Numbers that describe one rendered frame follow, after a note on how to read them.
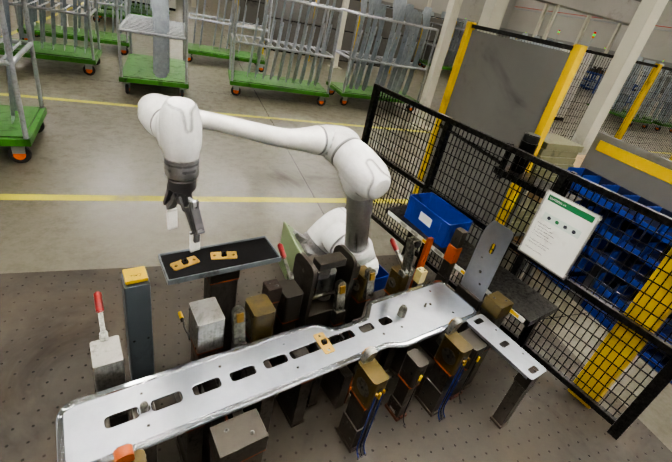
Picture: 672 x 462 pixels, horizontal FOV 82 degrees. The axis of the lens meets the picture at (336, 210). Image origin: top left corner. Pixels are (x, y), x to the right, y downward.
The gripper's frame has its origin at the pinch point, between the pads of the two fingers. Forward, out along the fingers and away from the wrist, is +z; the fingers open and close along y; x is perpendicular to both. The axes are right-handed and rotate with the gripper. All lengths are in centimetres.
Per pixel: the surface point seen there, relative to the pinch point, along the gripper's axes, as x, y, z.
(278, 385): 4, 44, 27
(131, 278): -15.4, -1.0, 9.9
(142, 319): -14.2, 0.9, 25.5
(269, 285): 20.4, 18.1, 16.7
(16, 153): 12, -346, 114
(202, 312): -3.7, 17.6, 15.2
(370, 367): 27, 59, 23
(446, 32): 650, -289, -39
